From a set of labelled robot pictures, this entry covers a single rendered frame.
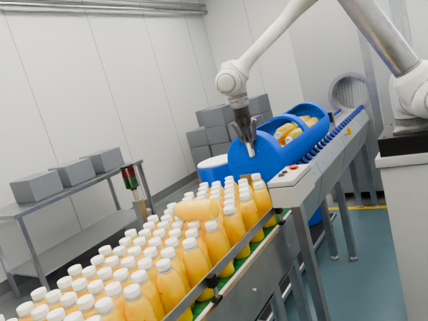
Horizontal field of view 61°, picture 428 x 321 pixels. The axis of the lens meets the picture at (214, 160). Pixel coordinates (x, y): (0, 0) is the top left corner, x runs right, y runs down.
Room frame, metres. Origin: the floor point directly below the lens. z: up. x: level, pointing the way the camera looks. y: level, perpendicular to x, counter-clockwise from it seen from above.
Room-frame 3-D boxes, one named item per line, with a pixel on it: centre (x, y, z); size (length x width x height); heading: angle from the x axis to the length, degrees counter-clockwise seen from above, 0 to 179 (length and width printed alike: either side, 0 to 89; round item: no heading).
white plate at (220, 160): (2.30, -0.03, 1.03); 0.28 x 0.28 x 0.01
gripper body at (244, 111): (1.68, -0.18, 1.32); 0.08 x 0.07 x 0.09; 55
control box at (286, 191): (1.33, -0.26, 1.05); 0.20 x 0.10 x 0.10; 145
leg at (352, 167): (3.36, -1.26, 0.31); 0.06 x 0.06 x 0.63; 55
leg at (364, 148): (3.28, -1.38, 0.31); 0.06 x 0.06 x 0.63; 55
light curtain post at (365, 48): (2.69, -1.28, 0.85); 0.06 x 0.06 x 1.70; 55
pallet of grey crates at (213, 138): (5.79, -0.38, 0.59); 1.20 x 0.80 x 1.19; 54
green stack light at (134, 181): (1.56, 0.37, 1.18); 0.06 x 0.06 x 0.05
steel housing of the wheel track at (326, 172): (2.52, -0.75, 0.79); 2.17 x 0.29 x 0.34; 145
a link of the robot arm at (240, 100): (1.68, -0.18, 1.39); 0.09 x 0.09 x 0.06
